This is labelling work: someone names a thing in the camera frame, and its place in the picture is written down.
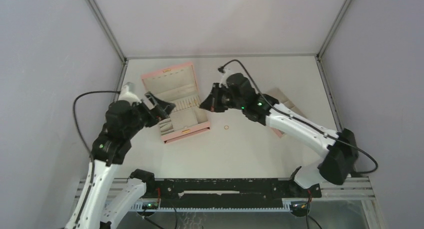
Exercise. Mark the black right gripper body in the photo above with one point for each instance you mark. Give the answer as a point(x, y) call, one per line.
point(224, 100)

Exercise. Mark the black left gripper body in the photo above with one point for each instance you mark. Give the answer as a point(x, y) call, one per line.
point(142, 117)

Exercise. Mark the pink jewelry box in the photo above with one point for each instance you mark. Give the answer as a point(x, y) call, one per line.
point(178, 85)

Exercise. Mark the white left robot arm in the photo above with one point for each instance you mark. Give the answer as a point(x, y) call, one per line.
point(106, 157)

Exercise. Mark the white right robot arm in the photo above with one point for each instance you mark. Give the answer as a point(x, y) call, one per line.
point(337, 154)

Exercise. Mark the pink jewelry drawer tray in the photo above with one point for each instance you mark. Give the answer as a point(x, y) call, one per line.
point(277, 94)

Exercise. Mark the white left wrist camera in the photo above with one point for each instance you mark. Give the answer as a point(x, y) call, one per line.
point(127, 93)

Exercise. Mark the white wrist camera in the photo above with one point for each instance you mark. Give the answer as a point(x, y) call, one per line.
point(225, 74)
point(127, 93)

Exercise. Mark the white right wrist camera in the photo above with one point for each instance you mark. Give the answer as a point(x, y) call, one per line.
point(225, 74)

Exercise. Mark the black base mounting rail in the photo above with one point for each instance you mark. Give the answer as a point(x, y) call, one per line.
point(222, 193)

